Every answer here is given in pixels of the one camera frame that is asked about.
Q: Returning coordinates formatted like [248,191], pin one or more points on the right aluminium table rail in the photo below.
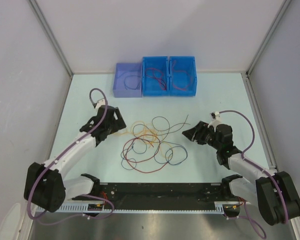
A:
[263,134]

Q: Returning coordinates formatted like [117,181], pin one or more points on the blue bin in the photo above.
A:
[155,76]
[183,76]

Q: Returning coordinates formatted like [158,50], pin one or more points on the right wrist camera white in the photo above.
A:
[215,119]

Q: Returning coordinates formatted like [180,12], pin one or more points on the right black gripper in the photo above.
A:
[198,132]

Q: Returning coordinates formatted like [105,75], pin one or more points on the blue bin right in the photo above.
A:
[183,76]

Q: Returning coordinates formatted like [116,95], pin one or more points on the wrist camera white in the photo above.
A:
[99,103]
[215,119]

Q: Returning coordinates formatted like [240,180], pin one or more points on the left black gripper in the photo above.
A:
[118,123]

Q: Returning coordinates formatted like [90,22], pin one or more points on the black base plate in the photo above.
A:
[165,196]

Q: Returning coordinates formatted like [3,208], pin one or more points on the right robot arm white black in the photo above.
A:
[274,193]

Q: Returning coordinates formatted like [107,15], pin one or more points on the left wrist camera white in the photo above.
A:
[99,103]

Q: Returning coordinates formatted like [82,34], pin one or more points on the lavender plastic bin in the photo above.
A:
[127,80]

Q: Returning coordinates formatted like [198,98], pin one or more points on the blue bin middle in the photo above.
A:
[155,76]

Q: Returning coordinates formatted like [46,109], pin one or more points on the right aluminium frame post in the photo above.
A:
[268,36]

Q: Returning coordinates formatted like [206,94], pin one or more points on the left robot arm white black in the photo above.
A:
[45,184]

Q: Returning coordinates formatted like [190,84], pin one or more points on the left aluminium frame post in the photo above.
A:
[35,7]

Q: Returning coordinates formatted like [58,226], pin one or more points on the aluminium frame post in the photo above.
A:
[268,36]
[35,7]

